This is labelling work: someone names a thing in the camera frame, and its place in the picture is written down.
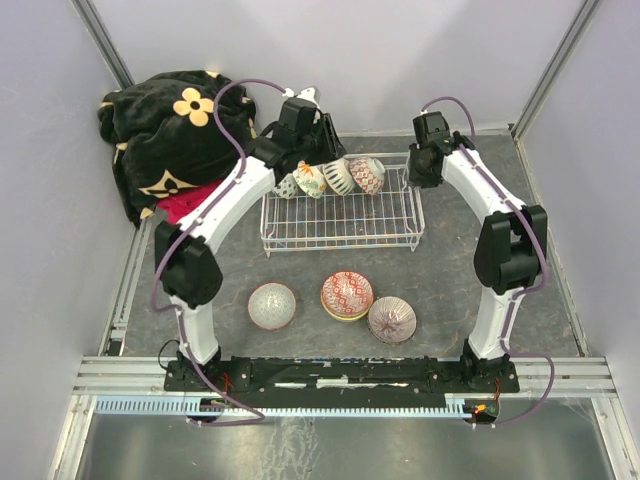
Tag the grey geometric patterned bowl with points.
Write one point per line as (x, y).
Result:
(272, 306)

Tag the aluminium frame rail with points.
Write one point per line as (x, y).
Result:
(130, 385)

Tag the black floral fleece blanket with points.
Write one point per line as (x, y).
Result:
(173, 132)

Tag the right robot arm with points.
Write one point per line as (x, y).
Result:
(510, 252)

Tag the red patterned bowl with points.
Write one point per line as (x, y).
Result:
(287, 188)

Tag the purple striped bowl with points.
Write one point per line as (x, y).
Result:
(392, 320)

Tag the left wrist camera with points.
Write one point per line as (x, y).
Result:
(310, 94)

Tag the multicolour bowl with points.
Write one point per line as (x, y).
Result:
(347, 296)

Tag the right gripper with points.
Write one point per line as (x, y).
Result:
(415, 177)

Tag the red cloth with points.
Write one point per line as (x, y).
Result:
(180, 205)

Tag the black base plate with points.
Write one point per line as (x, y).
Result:
(357, 383)

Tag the white wire dish rack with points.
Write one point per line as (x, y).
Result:
(394, 217)

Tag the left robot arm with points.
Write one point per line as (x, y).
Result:
(185, 251)

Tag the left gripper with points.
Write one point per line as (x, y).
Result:
(334, 148)

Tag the blue triangle patterned bowl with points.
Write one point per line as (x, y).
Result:
(368, 173)

